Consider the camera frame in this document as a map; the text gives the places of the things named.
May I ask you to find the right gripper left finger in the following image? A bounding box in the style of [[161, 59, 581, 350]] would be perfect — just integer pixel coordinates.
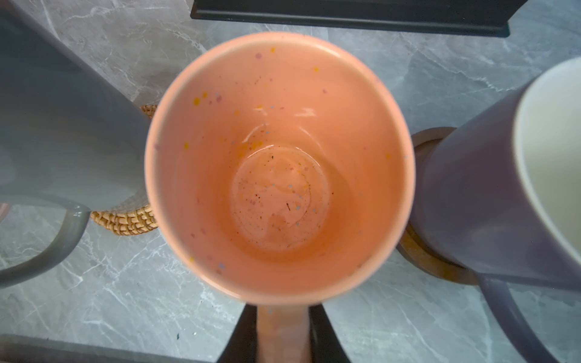
[[216, 304, 257, 363]]

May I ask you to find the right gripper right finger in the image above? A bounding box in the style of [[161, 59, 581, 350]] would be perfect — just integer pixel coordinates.
[[309, 304, 351, 363]]

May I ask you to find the brown wooden round coaster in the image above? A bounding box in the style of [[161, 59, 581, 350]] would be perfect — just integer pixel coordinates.
[[396, 126, 478, 286]]

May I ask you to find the yellow rattan round coaster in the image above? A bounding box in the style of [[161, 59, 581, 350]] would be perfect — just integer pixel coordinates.
[[90, 101, 158, 236]]

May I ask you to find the orange mug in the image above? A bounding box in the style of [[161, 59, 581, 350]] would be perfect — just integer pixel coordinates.
[[145, 33, 415, 362]]

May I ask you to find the lavender mug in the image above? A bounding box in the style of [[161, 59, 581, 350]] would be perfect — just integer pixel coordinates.
[[411, 58, 580, 362]]

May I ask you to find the grey mug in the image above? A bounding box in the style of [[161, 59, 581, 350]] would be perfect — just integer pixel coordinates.
[[1, 1, 150, 287]]

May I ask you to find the lavender silicone tray mat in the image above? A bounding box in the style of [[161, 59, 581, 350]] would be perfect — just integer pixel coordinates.
[[1, 334, 197, 362]]

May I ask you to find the black white chessboard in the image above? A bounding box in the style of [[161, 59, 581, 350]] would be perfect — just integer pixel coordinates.
[[191, 0, 525, 37]]

